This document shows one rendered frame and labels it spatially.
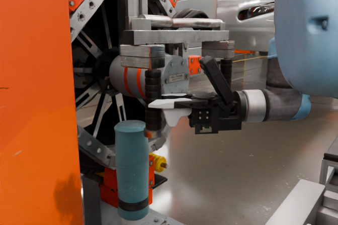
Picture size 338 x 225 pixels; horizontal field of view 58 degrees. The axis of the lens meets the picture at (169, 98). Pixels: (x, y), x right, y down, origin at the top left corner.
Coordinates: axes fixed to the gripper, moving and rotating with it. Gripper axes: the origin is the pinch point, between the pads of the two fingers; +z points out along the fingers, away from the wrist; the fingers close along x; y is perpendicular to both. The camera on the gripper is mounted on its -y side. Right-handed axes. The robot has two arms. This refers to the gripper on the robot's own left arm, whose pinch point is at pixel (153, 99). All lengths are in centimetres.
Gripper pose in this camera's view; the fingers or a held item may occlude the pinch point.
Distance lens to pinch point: 66.6
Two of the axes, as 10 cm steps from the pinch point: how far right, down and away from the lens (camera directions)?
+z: -9.9, 0.3, -1.2
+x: -1.3, -2.2, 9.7
